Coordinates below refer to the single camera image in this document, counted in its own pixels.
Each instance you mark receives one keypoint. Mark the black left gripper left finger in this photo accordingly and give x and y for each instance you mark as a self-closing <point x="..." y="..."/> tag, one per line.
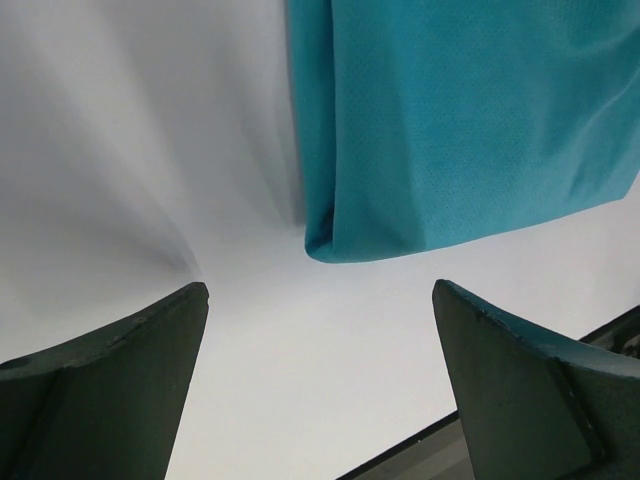
<point x="107" y="404"/>

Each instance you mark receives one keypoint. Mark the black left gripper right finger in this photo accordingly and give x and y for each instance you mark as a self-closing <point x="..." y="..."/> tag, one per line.
<point x="535" y="404"/>

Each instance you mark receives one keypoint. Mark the teal t shirt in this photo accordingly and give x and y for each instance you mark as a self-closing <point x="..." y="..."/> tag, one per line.
<point x="427" y="124"/>

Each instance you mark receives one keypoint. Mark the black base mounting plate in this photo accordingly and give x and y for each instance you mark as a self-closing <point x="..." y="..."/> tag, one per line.
<point x="439" y="452"/>

